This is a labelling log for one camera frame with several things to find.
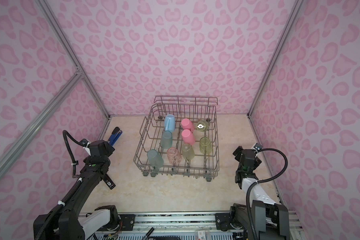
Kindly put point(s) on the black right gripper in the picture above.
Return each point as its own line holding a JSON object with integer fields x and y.
{"x": 241, "y": 151}

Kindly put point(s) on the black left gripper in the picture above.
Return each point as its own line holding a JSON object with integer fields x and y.
{"x": 109, "y": 148}

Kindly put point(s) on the bright green translucent cup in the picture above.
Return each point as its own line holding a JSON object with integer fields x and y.
{"x": 206, "y": 146}

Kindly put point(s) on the teal translucent cup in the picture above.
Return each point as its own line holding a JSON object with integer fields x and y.
{"x": 166, "y": 140}
{"x": 155, "y": 159}

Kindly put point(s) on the magenta plastic cup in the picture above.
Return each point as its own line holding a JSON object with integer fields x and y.
{"x": 188, "y": 137}

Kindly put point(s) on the pink plastic cup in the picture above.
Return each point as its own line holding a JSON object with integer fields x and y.
{"x": 187, "y": 124}

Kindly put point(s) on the white blue ceramic mug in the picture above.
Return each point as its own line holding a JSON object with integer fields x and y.
{"x": 170, "y": 123}

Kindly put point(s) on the yellow-green translucent cup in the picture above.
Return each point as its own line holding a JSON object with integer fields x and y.
{"x": 202, "y": 125}

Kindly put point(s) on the olive translucent cup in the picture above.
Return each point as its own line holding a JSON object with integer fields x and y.
{"x": 188, "y": 152}

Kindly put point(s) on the light pink translucent cup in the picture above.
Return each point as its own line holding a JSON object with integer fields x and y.
{"x": 174, "y": 156}

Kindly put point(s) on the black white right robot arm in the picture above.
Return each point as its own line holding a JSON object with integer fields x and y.
{"x": 261, "y": 217}

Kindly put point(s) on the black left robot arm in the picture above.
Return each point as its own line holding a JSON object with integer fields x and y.
{"x": 62, "y": 222}

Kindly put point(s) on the blue stapler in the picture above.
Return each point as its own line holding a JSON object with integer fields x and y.
{"x": 116, "y": 133}

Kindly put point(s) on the black stapler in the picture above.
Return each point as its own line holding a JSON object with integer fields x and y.
{"x": 108, "y": 181}

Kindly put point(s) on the black marker pen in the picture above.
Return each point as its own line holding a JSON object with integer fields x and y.
{"x": 148, "y": 234}

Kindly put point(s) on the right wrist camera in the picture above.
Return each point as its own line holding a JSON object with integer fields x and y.
{"x": 257, "y": 148}

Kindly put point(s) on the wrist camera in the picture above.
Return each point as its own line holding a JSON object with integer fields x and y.
{"x": 257, "y": 148}
{"x": 85, "y": 144}

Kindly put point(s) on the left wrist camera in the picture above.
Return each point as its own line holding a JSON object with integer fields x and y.
{"x": 85, "y": 144}

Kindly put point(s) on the grey wire dish rack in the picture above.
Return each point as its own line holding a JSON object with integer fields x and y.
{"x": 190, "y": 107}

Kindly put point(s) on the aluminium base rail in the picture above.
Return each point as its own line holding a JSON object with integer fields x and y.
{"x": 196, "y": 223}

